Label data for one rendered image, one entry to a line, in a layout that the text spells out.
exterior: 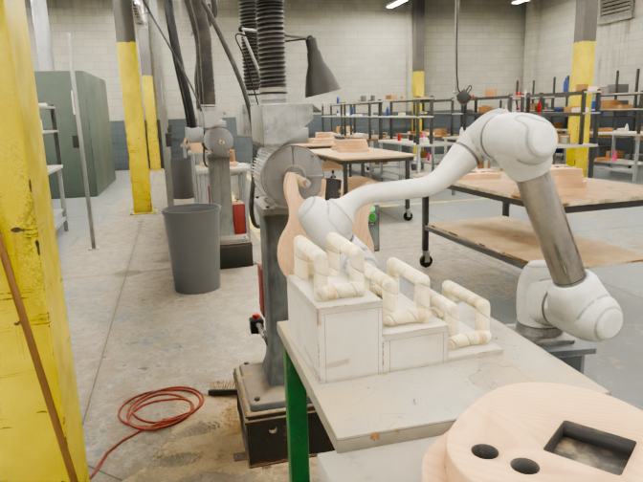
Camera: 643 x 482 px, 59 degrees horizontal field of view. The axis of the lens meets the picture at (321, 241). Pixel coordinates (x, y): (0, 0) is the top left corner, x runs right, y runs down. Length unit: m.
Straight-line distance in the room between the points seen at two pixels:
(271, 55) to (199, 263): 3.08
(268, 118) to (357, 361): 0.97
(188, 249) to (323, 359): 3.76
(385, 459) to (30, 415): 1.36
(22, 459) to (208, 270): 3.06
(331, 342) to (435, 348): 0.25
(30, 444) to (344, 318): 1.30
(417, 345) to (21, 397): 1.33
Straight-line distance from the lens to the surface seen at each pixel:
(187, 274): 5.01
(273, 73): 2.12
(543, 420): 0.97
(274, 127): 1.95
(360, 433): 1.10
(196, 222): 4.87
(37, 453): 2.22
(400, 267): 1.41
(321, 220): 1.61
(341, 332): 1.23
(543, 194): 1.75
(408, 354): 1.32
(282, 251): 1.99
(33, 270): 1.98
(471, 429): 0.92
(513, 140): 1.65
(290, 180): 1.97
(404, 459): 1.09
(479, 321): 1.43
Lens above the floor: 1.50
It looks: 13 degrees down
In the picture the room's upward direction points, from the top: 2 degrees counter-clockwise
